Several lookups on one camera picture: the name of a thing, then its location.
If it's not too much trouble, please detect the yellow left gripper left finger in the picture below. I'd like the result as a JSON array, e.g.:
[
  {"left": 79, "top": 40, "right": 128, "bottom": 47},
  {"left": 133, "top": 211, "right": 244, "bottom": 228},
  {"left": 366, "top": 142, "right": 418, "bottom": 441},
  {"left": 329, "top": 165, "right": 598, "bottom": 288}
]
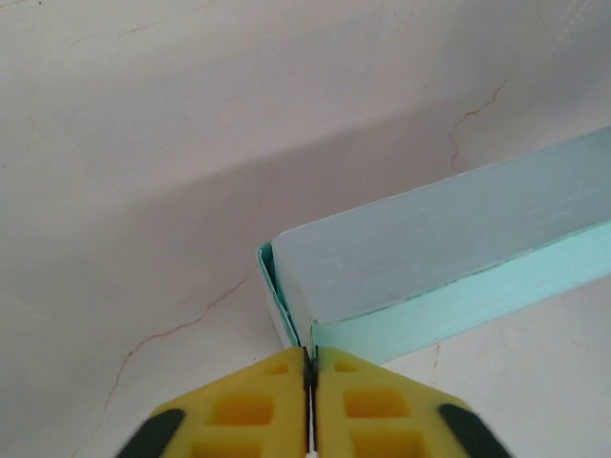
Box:
[{"left": 114, "top": 346, "right": 309, "bottom": 458}]

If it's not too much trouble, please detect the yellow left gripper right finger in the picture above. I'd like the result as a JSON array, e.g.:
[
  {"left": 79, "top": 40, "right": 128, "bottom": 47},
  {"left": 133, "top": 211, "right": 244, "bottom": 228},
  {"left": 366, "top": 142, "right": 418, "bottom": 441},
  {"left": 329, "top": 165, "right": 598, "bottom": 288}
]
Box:
[{"left": 311, "top": 345, "right": 502, "bottom": 458}]

